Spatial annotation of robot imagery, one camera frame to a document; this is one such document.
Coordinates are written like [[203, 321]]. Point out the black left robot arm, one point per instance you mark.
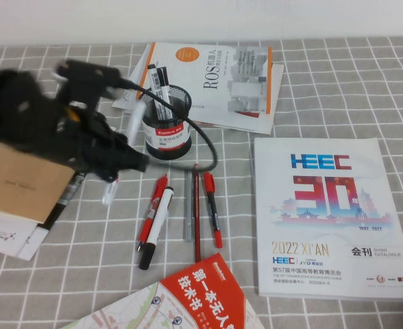
[[16, 109]]

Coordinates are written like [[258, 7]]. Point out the grey white checked tablecloth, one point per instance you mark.
[[307, 103]]

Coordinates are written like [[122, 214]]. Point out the grey pen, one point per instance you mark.
[[188, 212]]

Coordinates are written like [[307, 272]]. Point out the white Agile-X folder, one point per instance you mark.
[[2, 236]]

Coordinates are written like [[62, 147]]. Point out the red retractable pen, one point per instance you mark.
[[158, 192]]

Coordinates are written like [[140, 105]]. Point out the white marker with black cap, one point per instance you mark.
[[164, 77], [153, 79]]

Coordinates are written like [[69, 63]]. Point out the red book with map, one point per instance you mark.
[[201, 291]]

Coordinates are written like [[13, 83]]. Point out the white orange ROS book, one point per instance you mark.
[[205, 68]]

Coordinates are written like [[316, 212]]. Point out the dark red pencil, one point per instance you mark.
[[197, 222]]

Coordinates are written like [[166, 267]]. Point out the white whiteboard marker black cap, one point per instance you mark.
[[162, 212]]

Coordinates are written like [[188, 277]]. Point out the black mesh pen holder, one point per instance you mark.
[[167, 150]]

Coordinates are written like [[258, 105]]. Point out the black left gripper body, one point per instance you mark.
[[81, 137]]

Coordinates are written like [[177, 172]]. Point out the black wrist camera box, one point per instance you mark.
[[85, 75]]

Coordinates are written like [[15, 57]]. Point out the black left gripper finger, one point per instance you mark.
[[105, 169], [133, 157]]

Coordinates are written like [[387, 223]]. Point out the white HEEC show catalogue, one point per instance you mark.
[[325, 222]]

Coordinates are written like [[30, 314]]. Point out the red black marker pen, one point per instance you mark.
[[212, 209]]

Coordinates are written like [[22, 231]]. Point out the brown kraft notebook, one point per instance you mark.
[[23, 185]]

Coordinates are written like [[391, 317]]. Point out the white paint marker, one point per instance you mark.
[[136, 123]]

